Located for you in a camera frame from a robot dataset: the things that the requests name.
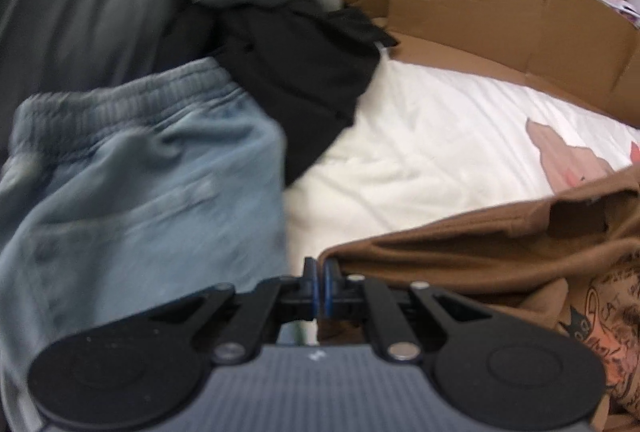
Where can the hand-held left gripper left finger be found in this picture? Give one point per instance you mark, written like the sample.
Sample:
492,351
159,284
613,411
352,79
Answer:
311,284

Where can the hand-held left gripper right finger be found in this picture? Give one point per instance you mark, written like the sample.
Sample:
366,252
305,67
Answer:
328,284

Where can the brown printed t-shirt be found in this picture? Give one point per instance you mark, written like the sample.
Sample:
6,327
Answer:
475,247

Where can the cream printed bed sheet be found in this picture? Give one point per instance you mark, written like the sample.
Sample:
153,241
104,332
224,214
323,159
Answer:
425,147

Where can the black garment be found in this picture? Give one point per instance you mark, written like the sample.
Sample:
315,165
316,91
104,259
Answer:
295,72

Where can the flat cardboard sheet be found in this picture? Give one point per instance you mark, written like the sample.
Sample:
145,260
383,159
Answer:
475,12

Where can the dark grey bed pillow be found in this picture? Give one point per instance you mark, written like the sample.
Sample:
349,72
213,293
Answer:
65,2

